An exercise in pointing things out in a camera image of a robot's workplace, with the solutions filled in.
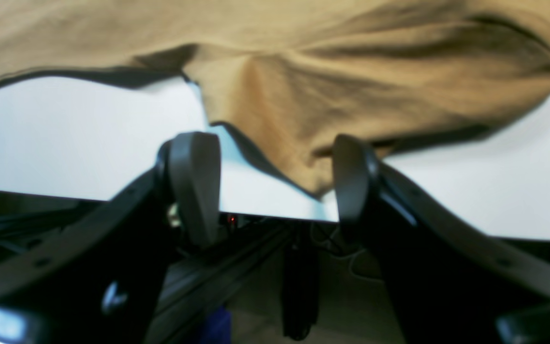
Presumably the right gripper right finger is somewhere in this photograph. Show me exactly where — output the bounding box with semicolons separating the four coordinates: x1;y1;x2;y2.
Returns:
332;134;550;344

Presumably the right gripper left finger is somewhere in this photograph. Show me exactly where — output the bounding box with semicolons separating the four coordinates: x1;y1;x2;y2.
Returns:
0;131;221;344

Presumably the brown t-shirt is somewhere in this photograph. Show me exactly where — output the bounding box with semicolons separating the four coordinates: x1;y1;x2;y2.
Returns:
0;0;550;194

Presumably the blue plastic bin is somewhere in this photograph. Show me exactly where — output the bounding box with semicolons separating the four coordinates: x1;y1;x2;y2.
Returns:
192;307;232;344

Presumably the power strip with red light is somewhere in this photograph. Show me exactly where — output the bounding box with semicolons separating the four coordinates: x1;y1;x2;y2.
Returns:
219;213;266;231

